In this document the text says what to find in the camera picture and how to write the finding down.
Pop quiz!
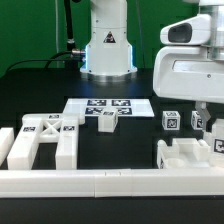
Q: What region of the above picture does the white tagged cube right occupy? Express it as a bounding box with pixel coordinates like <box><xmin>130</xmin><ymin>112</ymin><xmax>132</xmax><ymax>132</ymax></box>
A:
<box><xmin>191</xmin><ymin>111</ymin><xmax>203</xmax><ymax>130</ymax></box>

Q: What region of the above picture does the white marker base plate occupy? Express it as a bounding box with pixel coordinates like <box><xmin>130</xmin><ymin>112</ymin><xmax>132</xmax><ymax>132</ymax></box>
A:
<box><xmin>63</xmin><ymin>98</ymin><xmax>154</xmax><ymax>117</ymax></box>

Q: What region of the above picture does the white tagged cube left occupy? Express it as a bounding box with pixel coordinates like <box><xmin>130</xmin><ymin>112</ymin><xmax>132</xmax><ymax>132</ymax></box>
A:
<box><xmin>162</xmin><ymin>111</ymin><xmax>181</xmax><ymax>130</ymax></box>

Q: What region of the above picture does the white chair back frame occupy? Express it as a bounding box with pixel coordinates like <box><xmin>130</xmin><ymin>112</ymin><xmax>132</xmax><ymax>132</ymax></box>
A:
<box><xmin>7</xmin><ymin>113</ymin><xmax>85</xmax><ymax>170</ymax></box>

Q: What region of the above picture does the black vertical hose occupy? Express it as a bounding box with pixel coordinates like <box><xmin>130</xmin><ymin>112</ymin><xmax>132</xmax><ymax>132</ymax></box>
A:
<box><xmin>63</xmin><ymin>0</ymin><xmax>76</xmax><ymax>52</ymax></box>

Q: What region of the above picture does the white chair seat part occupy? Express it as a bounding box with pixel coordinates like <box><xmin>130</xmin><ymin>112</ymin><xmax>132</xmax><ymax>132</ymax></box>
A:
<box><xmin>157</xmin><ymin>138</ymin><xmax>222</xmax><ymax>169</ymax></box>

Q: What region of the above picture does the white left fence wall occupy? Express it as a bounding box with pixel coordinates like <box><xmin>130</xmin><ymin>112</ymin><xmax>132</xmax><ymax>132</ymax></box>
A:
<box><xmin>0</xmin><ymin>127</ymin><xmax>14</xmax><ymax>166</ymax></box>

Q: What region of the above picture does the black cable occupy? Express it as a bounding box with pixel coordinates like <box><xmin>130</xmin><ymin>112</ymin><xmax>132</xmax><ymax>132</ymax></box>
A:
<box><xmin>4</xmin><ymin>49</ymin><xmax>86</xmax><ymax>76</ymax></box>

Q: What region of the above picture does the white tagged cube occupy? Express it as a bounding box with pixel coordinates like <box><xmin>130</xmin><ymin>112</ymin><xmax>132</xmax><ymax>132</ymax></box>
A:
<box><xmin>162</xmin><ymin>111</ymin><xmax>181</xmax><ymax>130</ymax></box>
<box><xmin>191</xmin><ymin>111</ymin><xmax>203</xmax><ymax>130</ymax></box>

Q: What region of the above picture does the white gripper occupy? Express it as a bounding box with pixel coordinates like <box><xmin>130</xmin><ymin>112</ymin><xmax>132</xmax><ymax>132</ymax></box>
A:
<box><xmin>153</xmin><ymin>14</ymin><xmax>224</xmax><ymax>131</ymax></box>

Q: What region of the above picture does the white front fence wall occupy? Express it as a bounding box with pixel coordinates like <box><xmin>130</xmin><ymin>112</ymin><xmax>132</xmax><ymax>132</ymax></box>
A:
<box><xmin>0</xmin><ymin>168</ymin><xmax>224</xmax><ymax>198</ymax></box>

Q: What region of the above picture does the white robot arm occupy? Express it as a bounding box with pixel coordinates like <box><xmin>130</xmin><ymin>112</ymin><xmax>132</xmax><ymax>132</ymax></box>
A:
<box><xmin>81</xmin><ymin>0</ymin><xmax>224</xmax><ymax>122</ymax></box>

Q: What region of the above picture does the white fence wall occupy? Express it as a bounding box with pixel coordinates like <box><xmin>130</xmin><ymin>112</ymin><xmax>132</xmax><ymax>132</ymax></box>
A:
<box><xmin>0</xmin><ymin>127</ymin><xmax>14</xmax><ymax>166</ymax></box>
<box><xmin>0</xmin><ymin>168</ymin><xmax>224</xmax><ymax>198</ymax></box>

